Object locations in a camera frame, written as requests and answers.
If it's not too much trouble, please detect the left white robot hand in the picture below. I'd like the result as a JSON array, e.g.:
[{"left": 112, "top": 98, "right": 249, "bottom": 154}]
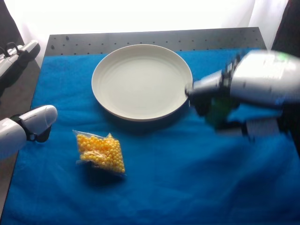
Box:
[{"left": 0, "top": 39, "right": 58, "bottom": 162}]

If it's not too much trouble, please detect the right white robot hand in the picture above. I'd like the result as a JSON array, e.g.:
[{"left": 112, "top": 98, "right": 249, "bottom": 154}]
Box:
[{"left": 185, "top": 50, "right": 300, "bottom": 142}]

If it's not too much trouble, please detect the green rectangular block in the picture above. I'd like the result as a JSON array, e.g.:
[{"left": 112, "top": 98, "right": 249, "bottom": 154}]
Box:
[{"left": 206, "top": 97, "right": 236, "bottom": 130}]

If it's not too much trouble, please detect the bag of yellow beads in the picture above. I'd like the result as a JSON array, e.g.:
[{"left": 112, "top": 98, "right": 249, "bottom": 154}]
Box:
[{"left": 72, "top": 129, "right": 128, "bottom": 176}]

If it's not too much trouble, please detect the white round plate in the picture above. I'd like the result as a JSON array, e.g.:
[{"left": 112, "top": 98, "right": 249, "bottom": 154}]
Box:
[{"left": 91, "top": 44, "right": 194, "bottom": 122}]

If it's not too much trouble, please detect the white curtain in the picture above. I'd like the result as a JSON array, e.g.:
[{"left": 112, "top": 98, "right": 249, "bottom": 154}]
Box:
[{"left": 4, "top": 0, "right": 289, "bottom": 45}]

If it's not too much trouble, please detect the blue table cloth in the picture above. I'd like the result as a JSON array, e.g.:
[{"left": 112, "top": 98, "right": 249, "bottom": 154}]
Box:
[{"left": 0, "top": 48, "right": 300, "bottom": 225}]

